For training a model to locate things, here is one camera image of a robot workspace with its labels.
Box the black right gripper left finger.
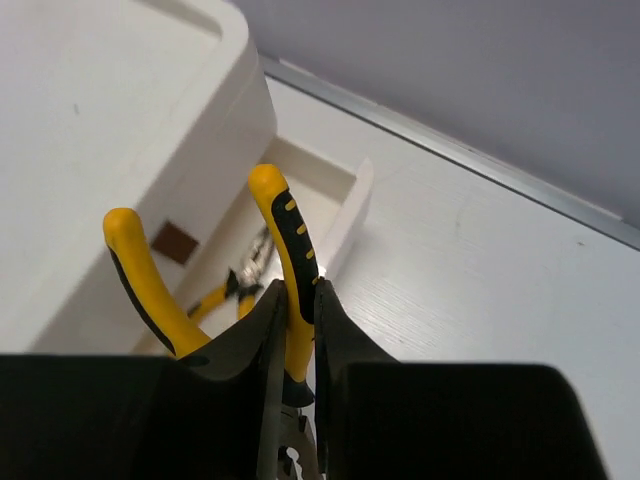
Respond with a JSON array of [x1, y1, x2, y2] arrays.
[[1, 280, 288, 479]]

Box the white drawer cabinet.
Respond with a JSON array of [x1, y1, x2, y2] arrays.
[[1, 1, 276, 353]]

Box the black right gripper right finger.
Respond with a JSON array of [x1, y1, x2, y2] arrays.
[[314, 280, 607, 479]]

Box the yellow needle-nose pliers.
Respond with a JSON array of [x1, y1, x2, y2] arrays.
[[103, 164, 321, 479], [187, 225, 275, 323]]

